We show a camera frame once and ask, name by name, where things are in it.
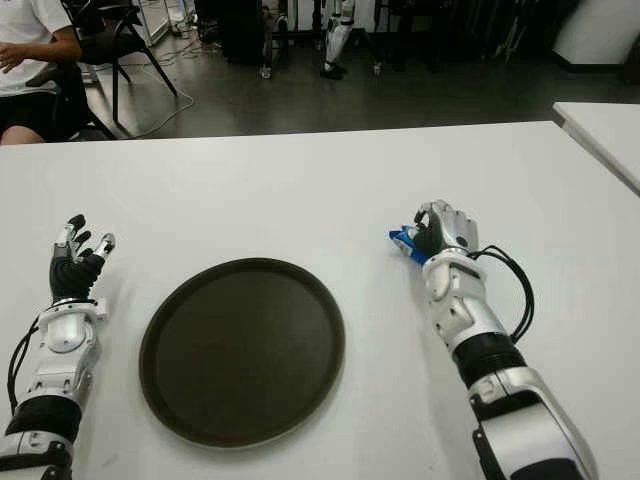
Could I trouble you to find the folded metal stand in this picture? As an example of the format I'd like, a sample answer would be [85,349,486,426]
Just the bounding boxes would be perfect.
[487,0,531,64]

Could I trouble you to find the black cabinet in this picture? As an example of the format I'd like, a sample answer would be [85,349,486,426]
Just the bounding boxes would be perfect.
[219,0,276,79]

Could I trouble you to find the white partition panel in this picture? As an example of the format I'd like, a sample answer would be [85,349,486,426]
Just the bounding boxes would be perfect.
[552,0,640,66]

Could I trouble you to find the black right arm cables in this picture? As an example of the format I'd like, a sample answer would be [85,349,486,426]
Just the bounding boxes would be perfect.
[469,244,535,344]

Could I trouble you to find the seated person white shirt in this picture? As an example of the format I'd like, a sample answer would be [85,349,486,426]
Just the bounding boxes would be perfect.
[0,0,84,146]

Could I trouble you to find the round dark brown tray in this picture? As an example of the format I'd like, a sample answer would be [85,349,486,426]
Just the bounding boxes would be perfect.
[138,257,346,449]

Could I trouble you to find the white display cabinet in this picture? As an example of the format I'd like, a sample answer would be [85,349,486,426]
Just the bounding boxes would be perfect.
[137,0,176,41]

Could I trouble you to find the blue Oreo package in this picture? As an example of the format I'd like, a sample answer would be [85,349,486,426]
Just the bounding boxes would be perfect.
[388,225,429,265]

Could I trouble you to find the black folding chair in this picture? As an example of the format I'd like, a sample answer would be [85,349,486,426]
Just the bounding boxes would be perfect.
[74,0,179,139]

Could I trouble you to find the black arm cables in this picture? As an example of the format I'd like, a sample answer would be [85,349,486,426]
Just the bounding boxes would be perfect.
[5,319,41,406]
[469,244,535,344]

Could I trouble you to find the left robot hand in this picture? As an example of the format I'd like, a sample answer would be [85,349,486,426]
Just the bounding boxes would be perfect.
[48,214,117,301]

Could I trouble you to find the black office chair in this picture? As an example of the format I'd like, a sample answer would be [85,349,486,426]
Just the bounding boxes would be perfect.
[24,62,119,141]

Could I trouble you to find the white floor cable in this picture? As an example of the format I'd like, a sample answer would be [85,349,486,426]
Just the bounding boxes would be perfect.
[119,47,195,139]

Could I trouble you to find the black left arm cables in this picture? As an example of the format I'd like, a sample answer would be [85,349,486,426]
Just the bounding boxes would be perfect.
[5,319,41,406]

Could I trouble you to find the white humanoid robot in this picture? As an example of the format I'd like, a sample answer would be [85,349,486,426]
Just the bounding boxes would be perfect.
[319,0,359,80]

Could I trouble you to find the white side table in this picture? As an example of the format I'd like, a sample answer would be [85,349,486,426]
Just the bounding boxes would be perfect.
[552,101,640,196]

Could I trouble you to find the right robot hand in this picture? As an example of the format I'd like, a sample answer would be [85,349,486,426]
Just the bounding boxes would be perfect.
[412,199,481,264]

